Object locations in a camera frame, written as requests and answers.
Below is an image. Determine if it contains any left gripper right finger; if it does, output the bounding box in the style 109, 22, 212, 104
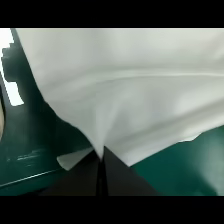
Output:
99, 145, 161, 197

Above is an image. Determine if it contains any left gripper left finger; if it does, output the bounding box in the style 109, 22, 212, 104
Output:
39, 150, 101, 197

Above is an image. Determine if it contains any white shirt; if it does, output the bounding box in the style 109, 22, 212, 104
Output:
14, 28, 224, 172

